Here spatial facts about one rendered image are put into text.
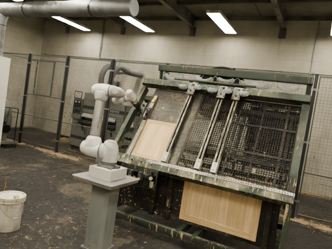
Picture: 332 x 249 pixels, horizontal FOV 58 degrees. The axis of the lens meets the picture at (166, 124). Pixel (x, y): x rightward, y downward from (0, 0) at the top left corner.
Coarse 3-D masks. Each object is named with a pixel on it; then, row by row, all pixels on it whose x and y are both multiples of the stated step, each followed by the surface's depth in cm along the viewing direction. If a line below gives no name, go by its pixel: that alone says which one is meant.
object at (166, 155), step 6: (192, 90) 395; (192, 96) 396; (186, 102) 391; (186, 108) 385; (180, 114) 382; (186, 114) 387; (180, 120) 378; (180, 126) 375; (174, 132) 369; (174, 138) 363; (168, 144) 361; (174, 144) 366; (168, 150) 356; (168, 156) 355
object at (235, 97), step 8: (240, 88) 376; (232, 96) 373; (232, 104) 370; (232, 112) 363; (232, 120) 361; (224, 128) 353; (224, 136) 351; (224, 144) 343; (216, 152) 338; (216, 160) 336; (216, 168) 327
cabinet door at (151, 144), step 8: (152, 120) 396; (144, 128) 391; (152, 128) 388; (160, 128) 385; (168, 128) 381; (144, 136) 384; (152, 136) 381; (160, 136) 378; (168, 136) 374; (136, 144) 380; (144, 144) 377; (152, 144) 374; (160, 144) 371; (136, 152) 373; (144, 152) 370; (152, 152) 367; (160, 152) 364; (160, 160) 357
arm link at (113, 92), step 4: (108, 88) 306; (112, 88) 303; (116, 88) 303; (120, 88) 308; (108, 92) 306; (112, 92) 302; (116, 92) 302; (120, 92) 306; (108, 96) 309; (112, 96) 308; (116, 96) 306; (120, 96) 311
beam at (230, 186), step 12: (120, 156) 372; (132, 156) 367; (156, 168) 349; (168, 168) 344; (192, 180) 332; (204, 180) 325; (216, 180) 321; (240, 180) 314; (240, 192) 311; (252, 192) 304; (264, 192) 300; (288, 204) 292
